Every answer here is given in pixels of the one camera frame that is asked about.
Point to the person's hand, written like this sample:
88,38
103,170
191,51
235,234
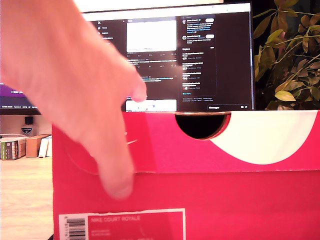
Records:
62,75

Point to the green leafy plant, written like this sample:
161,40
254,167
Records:
287,75

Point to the small black cube device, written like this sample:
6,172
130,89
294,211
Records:
28,120

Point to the brown cardboard box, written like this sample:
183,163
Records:
32,147

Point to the red shoebox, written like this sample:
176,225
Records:
200,195

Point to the green printed box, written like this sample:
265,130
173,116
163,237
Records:
10,150

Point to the monitor with purple text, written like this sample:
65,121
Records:
10,102

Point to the large black computer monitor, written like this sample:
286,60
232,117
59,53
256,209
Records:
225,75

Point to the white upright box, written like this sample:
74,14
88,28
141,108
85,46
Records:
49,148
43,148

